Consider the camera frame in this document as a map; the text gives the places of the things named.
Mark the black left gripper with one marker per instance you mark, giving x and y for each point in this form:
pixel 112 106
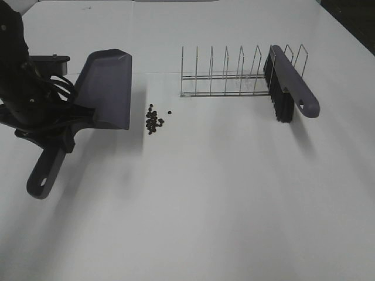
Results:
pixel 41 109

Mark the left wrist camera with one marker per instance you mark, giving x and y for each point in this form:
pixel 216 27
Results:
pixel 51 65

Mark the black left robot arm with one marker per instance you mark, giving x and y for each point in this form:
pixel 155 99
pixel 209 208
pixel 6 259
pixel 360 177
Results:
pixel 13 43

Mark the metal wire rack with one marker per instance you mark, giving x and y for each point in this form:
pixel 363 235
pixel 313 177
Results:
pixel 212 74

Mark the pile of coffee beans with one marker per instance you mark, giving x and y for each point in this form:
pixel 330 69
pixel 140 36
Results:
pixel 152 120

